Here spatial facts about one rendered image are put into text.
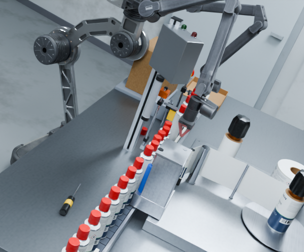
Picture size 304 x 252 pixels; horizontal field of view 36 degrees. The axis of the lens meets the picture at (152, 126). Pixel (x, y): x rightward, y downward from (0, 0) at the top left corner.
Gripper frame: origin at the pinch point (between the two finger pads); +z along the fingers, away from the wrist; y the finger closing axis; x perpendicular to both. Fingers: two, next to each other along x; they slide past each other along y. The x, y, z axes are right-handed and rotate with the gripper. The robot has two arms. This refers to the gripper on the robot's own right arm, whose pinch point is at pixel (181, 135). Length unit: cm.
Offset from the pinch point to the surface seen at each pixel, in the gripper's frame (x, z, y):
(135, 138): 19.0, 10.4, -3.5
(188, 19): 71, 27, 287
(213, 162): -18.6, 1.1, -8.0
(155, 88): 16.1, -21.8, -14.5
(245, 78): -8, 55, 272
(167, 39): 19.4, -41.7, -9.8
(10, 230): 31, 17, -81
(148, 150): 5.8, -6.6, -35.6
